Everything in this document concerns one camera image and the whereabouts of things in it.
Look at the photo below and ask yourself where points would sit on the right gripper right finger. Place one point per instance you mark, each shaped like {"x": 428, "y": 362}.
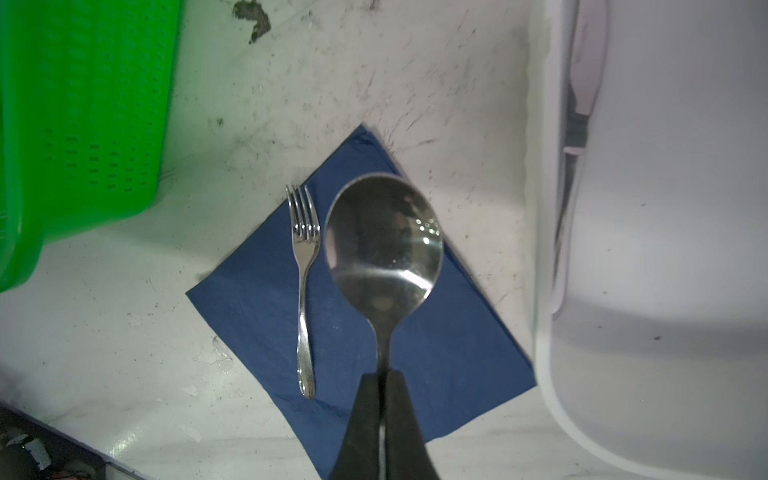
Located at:
{"x": 405, "y": 454}

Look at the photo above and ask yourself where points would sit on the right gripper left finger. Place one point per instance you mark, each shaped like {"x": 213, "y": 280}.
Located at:
{"x": 359, "y": 454}

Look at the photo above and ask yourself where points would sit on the dark blue paper napkin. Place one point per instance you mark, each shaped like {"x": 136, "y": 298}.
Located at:
{"x": 458, "y": 358}

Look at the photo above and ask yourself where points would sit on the silver spoon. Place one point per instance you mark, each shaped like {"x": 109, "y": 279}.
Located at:
{"x": 384, "y": 249}

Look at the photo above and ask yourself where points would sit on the silver fork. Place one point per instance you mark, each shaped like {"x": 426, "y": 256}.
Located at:
{"x": 306, "y": 237}

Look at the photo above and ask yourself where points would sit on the green plastic basket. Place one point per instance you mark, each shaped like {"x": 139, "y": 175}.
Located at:
{"x": 85, "y": 87}

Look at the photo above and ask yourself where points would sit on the silver knife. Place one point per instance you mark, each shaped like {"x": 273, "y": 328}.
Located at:
{"x": 586, "y": 57}

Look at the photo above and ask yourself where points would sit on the white rectangular tray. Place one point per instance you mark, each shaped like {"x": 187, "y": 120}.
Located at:
{"x": 657, "y": 361}

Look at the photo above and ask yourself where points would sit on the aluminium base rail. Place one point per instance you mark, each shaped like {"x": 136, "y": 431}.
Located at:
{"x": 32, "y": 450}

